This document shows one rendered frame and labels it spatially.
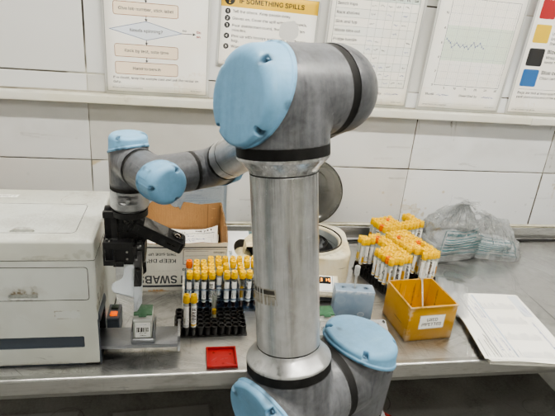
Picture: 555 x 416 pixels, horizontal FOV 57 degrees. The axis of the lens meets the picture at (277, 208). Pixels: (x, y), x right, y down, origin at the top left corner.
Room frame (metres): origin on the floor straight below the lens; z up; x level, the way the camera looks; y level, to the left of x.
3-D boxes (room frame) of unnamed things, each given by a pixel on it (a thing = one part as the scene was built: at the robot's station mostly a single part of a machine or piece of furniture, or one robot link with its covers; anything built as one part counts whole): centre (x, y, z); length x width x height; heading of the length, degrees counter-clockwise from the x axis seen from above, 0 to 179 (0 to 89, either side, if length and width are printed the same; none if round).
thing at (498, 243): (1.63, -0.76, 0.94); 0.20 x 0.17 x 0.14; 84
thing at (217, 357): (0.93, 0.10, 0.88); 0.07 x 0.07 x 0.01; 11
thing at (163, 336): (0.93, 0.29, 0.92); 0.21 x 0.07 x 0.05; 101
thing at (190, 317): (1.05, 0.14, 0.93); 0.17 x 0.09 x 0.11; 101
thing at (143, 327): (0.94, 0.27, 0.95); 0.05 x 0.04 x 0.06; 11
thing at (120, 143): (0.93, 0.29, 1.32); 0.09 x 0.08 x 0.11; 42
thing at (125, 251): (0.93, 0.30, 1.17); 0.09 x 0.08 x 0.12; 101
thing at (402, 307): (1.14, -0.39, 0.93); 0.13 x 0.13 x 0.10; 16
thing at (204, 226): (1.34, 0.27, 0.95); 0.29 x 0.25 x 0.15; 11
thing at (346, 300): (1.13, -0.21, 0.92); 0.10 x 0.07 x 0.10; 93
